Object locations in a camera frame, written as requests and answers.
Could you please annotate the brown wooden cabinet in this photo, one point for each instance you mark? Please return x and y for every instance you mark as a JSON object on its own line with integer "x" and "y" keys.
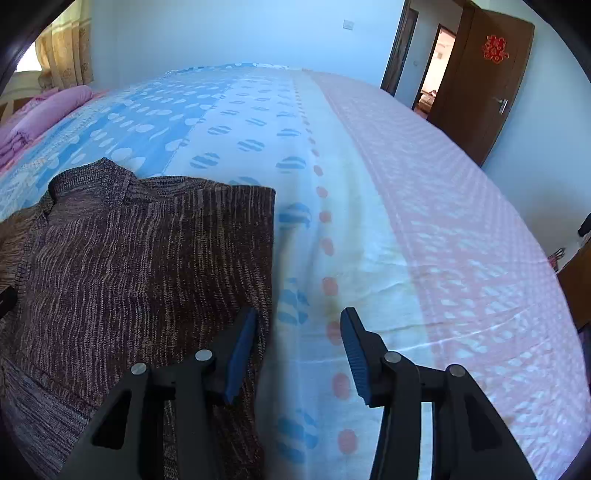
{"x": 577, "y": 295}

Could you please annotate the white wall switch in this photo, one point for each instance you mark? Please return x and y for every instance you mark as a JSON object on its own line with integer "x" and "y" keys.
{"x": 348, "y": 24}

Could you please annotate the yellow patterned curtain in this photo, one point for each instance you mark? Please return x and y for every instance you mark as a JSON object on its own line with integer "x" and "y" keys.
{"x": 64, "y": 50}

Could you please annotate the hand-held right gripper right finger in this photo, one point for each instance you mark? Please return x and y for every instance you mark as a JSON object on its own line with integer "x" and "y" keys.
{"x": 355, "y": 355}

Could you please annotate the brown wooden door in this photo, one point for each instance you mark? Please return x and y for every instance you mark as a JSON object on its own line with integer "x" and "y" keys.
{"x": 475, "y": 101}

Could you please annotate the dotted blue pink bed sheet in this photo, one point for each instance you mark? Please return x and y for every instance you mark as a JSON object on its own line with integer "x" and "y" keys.
{"x": 369, "y": 207}

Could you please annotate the dark cloth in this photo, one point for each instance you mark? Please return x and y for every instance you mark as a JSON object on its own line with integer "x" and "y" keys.
{"x": 585, "y": 227}

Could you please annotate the dark wooden door frame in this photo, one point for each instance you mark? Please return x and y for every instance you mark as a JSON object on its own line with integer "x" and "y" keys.
{"x": 399, "y": 50}

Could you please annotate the folded pink quilt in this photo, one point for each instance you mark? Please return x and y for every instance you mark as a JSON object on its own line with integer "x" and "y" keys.
{"x": 46, "y": 115}

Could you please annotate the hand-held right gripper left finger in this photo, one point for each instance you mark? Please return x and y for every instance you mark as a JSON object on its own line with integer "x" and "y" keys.
{"x": 242, "y": 355}

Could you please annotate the red paper door decoration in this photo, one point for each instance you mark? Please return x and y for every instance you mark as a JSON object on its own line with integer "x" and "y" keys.
{"x": 494, "y": 48}

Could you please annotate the cream wooden headboard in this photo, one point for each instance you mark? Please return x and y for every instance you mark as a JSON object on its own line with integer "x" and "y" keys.
{"x": 23, "y": 85}

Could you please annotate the brown knit sweater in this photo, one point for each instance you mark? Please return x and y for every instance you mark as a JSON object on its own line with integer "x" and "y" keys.
{"x": 138, "y": 258}

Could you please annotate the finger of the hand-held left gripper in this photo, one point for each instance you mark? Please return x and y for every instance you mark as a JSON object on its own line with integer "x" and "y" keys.
{"x": 5, "y": 302}

